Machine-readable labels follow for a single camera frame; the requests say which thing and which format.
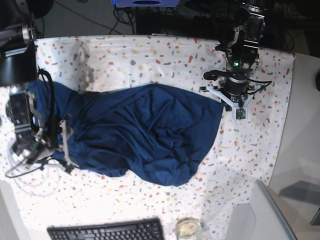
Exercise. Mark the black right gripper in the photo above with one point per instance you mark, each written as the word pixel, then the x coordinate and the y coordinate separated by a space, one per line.
pixel 46 145

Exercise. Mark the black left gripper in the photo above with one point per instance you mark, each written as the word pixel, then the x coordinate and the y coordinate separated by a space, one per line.
pixel 235 88

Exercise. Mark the dark blue t-shirt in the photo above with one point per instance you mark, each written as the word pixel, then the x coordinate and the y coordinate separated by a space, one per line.
pixel 159 132

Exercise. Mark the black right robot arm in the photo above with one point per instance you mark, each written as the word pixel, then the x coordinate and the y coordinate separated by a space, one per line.
pixel 35 130

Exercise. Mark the terrazzo patterned tablecloth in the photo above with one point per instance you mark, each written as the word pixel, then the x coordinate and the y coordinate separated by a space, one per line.
pixel 244 150

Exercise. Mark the black computer keyboard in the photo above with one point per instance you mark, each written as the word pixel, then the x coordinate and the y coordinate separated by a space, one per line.
pixel 147 229

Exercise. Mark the blue box at top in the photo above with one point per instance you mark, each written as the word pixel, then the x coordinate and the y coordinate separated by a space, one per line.
pixel 147 3

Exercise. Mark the grey monitor edge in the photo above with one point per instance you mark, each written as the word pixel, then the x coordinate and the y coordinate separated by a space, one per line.
pixel 270 223

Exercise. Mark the clear glass jar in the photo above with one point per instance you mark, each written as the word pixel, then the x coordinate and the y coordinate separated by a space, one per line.
pixel 188 229

